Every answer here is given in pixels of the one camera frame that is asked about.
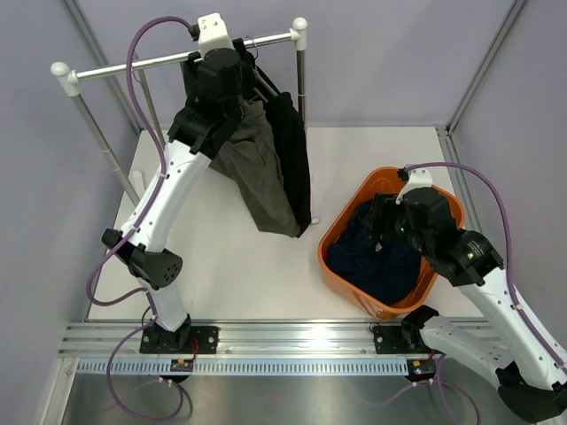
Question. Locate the white slotted cable duct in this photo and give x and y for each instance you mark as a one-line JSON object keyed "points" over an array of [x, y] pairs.
{"points": [[262, 367]]}

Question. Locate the orange plastic basket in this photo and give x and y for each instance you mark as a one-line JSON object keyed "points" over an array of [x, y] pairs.
{"points": [[384, 180]]}

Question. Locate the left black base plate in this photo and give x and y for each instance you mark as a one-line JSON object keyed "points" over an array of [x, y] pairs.
{"points": [[156, 340]]}

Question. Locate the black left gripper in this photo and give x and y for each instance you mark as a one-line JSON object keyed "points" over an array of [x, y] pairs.
{"points": [[243, 80]]}

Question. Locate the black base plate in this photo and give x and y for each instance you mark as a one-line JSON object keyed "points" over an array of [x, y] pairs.
{"points": [[389, 339], [156, 340]]}

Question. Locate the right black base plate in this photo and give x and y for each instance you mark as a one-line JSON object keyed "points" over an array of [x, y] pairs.
{"points": [[389, 339]]}

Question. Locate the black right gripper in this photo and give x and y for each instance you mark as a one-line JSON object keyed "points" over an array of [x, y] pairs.
{"points": [[384, 205]]}

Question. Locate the olive green shorts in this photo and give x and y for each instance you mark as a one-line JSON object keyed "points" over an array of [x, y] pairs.
{"points": [[249, 159]]}

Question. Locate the black shorts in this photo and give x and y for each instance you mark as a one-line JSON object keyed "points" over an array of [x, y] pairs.
{"points": [[290, 142]]}

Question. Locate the navy blue shorts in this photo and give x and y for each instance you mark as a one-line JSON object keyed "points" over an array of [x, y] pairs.
{"points": [[387, 271]]}

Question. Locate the white clothes rack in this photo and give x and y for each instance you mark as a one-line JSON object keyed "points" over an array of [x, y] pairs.
{"points": [[69, 81]]}

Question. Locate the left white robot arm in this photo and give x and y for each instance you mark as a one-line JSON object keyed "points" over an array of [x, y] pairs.
{"points": [[208, 120]]}

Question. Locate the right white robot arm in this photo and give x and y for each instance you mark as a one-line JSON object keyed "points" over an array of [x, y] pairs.
{"points": [[528, 367]]}

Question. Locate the aluminium mounting rail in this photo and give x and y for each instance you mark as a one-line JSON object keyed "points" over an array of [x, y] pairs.
{"points": [[278, 339]]}

